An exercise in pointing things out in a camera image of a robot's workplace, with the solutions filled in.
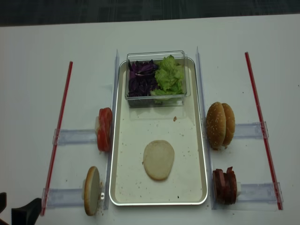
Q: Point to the rear sesame top bun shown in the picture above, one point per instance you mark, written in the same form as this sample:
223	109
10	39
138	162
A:
230	124

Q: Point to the front sesame top bun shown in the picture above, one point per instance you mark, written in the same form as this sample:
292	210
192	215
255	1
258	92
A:
216	125

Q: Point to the left red tape strip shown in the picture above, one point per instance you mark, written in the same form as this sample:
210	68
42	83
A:
54	147

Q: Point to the tomato slice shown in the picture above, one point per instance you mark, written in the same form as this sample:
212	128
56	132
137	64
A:
103	134
105	117

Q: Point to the shredded purple cabbage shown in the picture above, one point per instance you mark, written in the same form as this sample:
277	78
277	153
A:
142	78

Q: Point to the red tape strip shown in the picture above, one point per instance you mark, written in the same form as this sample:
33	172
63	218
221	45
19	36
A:
54	147
266	141

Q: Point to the left meat patty slice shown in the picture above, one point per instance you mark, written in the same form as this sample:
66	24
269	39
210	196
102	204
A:
219	186

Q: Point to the upper left clear rail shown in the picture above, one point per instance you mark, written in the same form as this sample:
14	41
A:
80	136

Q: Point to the metal baking tray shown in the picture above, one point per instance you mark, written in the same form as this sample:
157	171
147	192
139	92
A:
135	128

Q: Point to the green lettuce leaves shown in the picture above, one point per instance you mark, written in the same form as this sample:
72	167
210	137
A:
169	77

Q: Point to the upper right clear rail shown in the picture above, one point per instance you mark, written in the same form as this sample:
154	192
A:
255	130

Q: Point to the front tomato slice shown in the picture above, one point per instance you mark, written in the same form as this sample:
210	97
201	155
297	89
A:
103	134

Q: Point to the clear plastic container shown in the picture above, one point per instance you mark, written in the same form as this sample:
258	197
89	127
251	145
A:
155	101

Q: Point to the long clear divider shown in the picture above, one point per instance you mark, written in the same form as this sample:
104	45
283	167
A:
201	99
113	108

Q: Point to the lower right clear rail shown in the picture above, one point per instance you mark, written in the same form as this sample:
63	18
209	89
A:
254	197

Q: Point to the rear tomato slice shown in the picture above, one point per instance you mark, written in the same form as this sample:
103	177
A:
105	117

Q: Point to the pale bottom bun half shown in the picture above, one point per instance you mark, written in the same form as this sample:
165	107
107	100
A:
158	159

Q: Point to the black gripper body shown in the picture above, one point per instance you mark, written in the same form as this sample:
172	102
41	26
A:
27	214

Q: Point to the right red tape strip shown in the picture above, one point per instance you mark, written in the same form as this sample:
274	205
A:
266	141

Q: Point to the right long clear divider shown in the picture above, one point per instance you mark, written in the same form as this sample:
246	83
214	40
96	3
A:
201	99

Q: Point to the sesame bun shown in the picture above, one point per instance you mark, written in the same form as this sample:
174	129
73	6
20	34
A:
230	124
216	125

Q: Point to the left long clear divider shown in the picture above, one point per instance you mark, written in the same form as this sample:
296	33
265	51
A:
113	108

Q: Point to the lower left clear rail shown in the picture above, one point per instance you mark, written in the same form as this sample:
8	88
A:
58	198

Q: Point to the left bottom bun half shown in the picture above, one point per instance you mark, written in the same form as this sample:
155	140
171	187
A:
91	191

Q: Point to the clear rail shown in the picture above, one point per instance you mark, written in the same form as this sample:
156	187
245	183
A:
255	130
80	136
254	197
58	198

